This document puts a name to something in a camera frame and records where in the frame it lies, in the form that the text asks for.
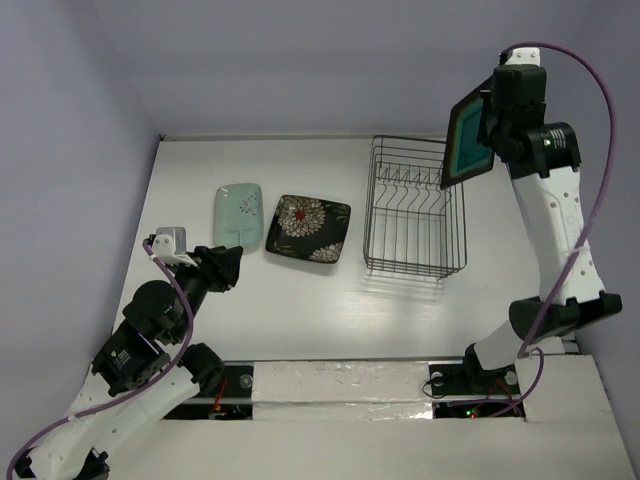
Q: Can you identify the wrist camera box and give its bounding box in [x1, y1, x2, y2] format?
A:
[151, 227, 191, 266]
[499, 46, 541, 67]

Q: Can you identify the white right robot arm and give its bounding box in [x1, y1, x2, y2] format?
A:
[460, 64, 622, 392]

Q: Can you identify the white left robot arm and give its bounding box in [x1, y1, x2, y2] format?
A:
[6, 235, 243, 479]

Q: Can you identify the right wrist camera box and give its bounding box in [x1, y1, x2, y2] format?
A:
[499, 46, 541, 67]

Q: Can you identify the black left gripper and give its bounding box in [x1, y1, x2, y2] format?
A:
[172, 244, 244, 341]

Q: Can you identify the light green rectangular plate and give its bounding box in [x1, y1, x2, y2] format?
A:
[213, 183, 264, 250]

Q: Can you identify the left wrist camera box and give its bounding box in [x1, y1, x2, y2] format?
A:
[151, 227, 191, 266]

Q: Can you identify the dark green patterned plate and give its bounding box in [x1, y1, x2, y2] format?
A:
[440, 77, 494, 190]

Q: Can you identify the right side metal rail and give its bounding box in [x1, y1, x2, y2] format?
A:
[499, 133, 581, 354]

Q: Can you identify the grey wire dish rack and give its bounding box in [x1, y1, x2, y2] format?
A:
[363, 135, 467, 279]

